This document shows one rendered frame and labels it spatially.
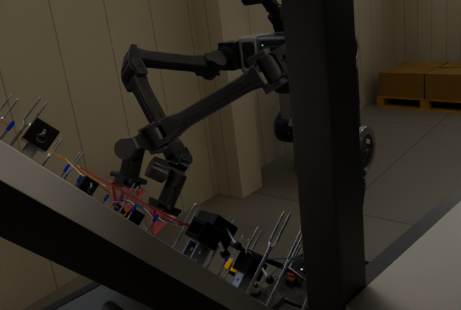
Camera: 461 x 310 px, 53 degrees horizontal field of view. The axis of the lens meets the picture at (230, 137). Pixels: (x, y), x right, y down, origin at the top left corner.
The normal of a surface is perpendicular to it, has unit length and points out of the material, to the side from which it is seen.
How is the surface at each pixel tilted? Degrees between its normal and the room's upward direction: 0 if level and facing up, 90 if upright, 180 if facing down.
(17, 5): 90
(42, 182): 90
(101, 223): 90
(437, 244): 0
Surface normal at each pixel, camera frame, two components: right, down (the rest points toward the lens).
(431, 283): -0.12, -0.95
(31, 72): 0.77, 0.09
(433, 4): -0.62, 0.29
